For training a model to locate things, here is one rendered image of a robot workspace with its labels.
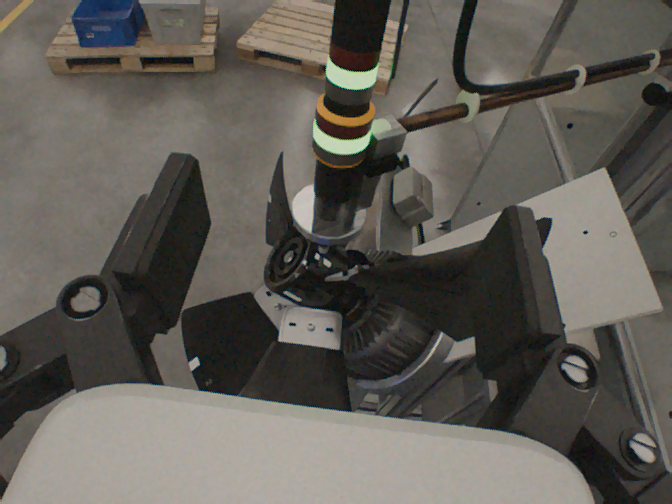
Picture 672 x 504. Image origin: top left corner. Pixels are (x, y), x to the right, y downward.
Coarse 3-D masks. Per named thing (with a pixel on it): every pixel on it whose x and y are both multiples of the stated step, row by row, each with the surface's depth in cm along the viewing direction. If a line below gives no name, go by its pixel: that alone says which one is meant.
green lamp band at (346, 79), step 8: (328, 56) 26; (328, 64) 26; (328, 72) 26; (336, 72) 25; (344, 72) 25; (352, 72) 25; (368, 72) 25; (376, 72) 26; (336, 80) 26; (344, 80) 26; (352, 80) 26; (360, 80) 26; (368, 80) 26; (352, 88) 26; (360, 88) 26
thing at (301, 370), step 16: (272, 352) 57; (288, 352) 57; (304, 352) 57; (320, 352) 58; (336, 352) 58; (256, 368) 56; (272, 368) 56; (288, 368) 56; (304, 368) 56; (320, 368) 56; (336, 368) 56; (256, 384) 55; (272, 384) 54; (288, 384) 54; (304, 384) 54; (320, 384) 55; (336, 384) 55; (272, 400) 53; (288, 400) 53; (304, 400) 53; (320, 400) 53; (336, 400) 53
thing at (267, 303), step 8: (264, 288) 70; (256, 296) 71; (264, 296) 70; (272, 296) 70; (264, 304) 70; (272, 304) 70; (288, 304) 69; (272, 312) 70; (280, 312) 70; (272, 320) 70; (280, 320) 70
